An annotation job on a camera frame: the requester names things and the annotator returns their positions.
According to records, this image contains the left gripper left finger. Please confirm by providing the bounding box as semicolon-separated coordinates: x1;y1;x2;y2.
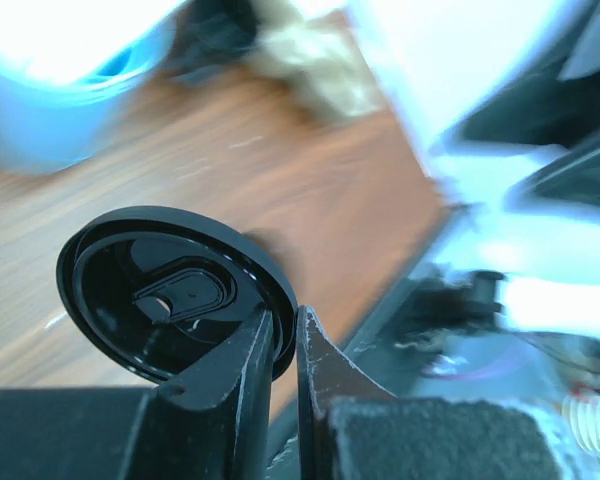
0;309;273;479

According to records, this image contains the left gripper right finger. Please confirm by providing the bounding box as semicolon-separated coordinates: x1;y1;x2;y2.
297;307;565;479

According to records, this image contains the black cup lid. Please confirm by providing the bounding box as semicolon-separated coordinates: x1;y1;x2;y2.
56;205;298;383

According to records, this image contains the stack of black cups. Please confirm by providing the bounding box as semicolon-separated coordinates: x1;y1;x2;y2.
165;0;259;86

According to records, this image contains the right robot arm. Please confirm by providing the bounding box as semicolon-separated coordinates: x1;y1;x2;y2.
421;1;600;340

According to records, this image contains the cardboard cup carrier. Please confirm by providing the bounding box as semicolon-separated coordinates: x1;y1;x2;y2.
247;0;381;125

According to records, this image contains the blue straw holder cup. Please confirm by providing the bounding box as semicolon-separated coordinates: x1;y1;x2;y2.
0;1;183;175

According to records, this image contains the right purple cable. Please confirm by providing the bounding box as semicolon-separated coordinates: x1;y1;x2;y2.
419;339;541;384

